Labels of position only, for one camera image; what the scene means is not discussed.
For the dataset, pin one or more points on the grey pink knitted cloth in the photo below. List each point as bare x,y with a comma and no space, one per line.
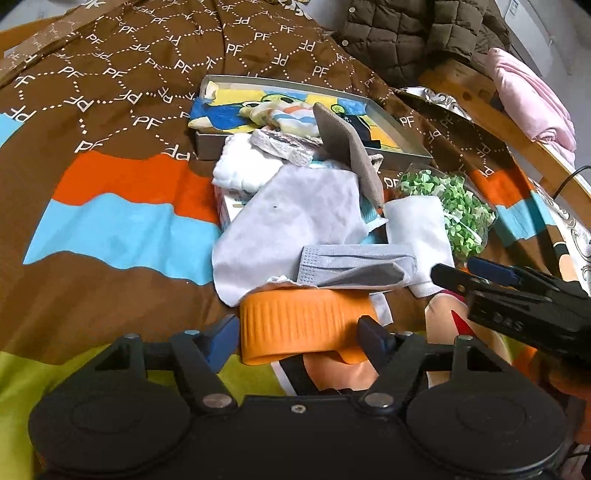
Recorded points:
286,145

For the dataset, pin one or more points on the striped small cloth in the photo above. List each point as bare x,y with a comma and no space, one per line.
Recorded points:
291,117

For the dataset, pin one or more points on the cartoon printed cloth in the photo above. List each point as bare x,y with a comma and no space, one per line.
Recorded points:
221,115

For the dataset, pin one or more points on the green patterned bag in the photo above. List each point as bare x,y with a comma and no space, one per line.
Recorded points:
461,207

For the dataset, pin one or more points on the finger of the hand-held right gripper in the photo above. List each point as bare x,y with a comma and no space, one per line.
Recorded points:
450,276
491,269

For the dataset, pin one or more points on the white cloth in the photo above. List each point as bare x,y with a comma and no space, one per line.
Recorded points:
418,230

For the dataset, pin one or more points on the brown printed blanket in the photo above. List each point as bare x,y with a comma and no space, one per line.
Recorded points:
115,115

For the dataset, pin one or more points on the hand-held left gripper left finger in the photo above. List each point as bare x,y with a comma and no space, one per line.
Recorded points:
224,334

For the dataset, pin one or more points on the light grey cloth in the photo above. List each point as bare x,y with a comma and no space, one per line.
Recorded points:
295,207

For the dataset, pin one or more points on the orange ribbed knit band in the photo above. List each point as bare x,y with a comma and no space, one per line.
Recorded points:
300,318

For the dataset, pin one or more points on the grey face mask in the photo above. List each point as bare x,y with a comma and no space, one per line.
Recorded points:
351,265

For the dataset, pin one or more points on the grey metal box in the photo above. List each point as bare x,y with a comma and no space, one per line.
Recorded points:
401,147

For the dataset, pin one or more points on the brown felt pad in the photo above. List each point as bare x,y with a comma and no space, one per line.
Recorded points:
351,147

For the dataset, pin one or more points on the white fluffy towel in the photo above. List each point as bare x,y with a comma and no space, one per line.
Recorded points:
242,161

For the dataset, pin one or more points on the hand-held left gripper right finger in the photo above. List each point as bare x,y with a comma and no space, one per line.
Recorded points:
371,339

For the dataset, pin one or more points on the brown puffer jacket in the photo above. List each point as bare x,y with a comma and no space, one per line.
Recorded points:
406,32

